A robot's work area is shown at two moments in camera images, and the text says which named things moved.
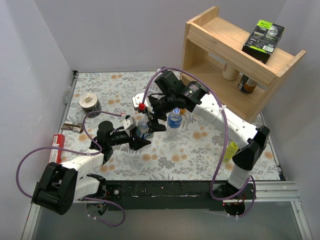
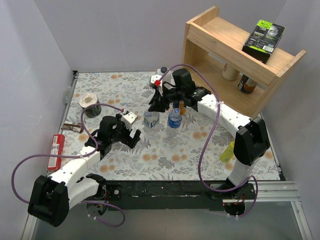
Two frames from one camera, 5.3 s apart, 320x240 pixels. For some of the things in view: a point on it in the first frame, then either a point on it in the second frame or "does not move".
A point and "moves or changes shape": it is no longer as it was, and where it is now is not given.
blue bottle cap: [176, 111] does not move
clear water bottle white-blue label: [143, 130] moves or changes shape
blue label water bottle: [174, 123] does not move
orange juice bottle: [182, 111] does not move
